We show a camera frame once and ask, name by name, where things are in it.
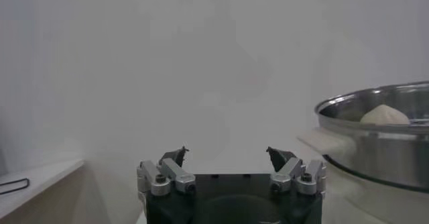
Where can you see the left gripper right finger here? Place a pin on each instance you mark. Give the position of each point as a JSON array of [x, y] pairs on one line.
[[288, 175]]

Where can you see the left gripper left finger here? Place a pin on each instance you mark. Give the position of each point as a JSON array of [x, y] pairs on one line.
[[176, 176]]

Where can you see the white steamed baozi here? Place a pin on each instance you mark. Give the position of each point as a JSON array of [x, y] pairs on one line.
[[385, 115]]

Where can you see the steel steamer pot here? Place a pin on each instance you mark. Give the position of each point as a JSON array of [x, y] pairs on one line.
[[335, 143]]

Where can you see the perforated steel steamer basket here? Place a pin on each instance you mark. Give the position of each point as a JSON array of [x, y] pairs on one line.
[[385, 158]]

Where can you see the white side table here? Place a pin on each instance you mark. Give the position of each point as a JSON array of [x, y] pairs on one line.
[[40, 181]]

